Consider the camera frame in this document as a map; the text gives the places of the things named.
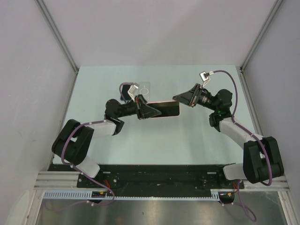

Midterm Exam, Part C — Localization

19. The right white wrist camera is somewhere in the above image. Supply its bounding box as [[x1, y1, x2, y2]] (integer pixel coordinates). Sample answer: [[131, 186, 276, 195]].
[[199, 71, 214, 87]]

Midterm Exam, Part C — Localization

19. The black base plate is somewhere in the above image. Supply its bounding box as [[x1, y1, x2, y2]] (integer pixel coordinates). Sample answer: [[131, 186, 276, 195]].
[[48, 164, 246, 190]]

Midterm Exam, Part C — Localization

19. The black phone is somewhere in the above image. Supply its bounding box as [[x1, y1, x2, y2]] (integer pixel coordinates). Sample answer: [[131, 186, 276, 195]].
[[120, 84, 131, 101]]

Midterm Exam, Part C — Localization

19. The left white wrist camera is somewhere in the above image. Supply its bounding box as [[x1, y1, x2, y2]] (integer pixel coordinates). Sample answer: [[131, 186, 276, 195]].
[[127, 82, 139, 100]]

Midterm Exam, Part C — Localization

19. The purple cable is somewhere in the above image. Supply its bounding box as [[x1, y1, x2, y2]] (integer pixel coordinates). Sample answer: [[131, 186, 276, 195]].
[[210, 70, 274, 222], [44, 82, 135, 213]]

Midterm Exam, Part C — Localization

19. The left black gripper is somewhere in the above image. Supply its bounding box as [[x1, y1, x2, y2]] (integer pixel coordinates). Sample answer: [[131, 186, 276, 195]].
[[117, 94, 161, 120]]

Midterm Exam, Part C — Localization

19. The right aluminium corner post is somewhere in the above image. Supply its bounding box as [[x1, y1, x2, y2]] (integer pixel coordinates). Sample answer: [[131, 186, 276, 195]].
[[240, 0, 285, 73]]

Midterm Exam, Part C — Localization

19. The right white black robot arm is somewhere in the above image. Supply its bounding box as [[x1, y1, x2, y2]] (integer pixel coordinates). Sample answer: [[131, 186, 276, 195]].
[[173, 83, 284, 188]]

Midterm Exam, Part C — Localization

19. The aluminium frame rail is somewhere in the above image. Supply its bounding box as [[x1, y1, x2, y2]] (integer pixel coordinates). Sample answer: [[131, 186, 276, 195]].
[[34, 171, 290, 191]]

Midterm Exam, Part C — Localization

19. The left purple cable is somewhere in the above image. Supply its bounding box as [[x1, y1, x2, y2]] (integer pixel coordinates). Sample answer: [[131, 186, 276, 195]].
[[44, 82, 135, 213]]

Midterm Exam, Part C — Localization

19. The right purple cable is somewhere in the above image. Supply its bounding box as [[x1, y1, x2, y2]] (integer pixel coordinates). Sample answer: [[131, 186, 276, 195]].
[[210, 70, 274, 222]]

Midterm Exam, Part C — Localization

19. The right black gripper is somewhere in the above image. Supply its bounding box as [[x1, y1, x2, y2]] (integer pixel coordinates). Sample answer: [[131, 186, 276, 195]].
[[173, 83, 218, 112]]

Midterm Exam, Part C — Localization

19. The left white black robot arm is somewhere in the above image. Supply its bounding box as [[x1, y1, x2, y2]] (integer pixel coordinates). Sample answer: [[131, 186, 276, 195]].
[[52, 94, 162, 188]]

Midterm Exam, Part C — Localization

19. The aluminium corner post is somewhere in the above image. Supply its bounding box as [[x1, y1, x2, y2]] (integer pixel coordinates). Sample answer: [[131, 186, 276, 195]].
[[240, 0, 285, 73], [34, 0, 79, 75]]

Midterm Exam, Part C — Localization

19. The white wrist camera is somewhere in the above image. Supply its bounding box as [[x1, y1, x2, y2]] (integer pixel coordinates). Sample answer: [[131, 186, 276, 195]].
[[127, 82, 139, 100], [199, 71, 214, 87]]

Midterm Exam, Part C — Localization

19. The white slotted cable duct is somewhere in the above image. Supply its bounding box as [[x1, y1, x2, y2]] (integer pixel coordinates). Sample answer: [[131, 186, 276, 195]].
[[43, 190, 219, 201]]

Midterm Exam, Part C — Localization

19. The pink cased phone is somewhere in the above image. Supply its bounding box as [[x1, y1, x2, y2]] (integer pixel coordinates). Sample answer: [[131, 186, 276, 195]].
[[147, 100, 180, 118]]

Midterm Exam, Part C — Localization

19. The left aluminium corner post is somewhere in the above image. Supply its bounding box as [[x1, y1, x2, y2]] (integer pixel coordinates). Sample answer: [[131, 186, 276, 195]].
[[34, 0, 79, 75]]

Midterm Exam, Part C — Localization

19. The clear phone case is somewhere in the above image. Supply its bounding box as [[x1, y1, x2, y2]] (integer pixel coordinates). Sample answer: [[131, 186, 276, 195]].
[[138, 82, 150, 102]]

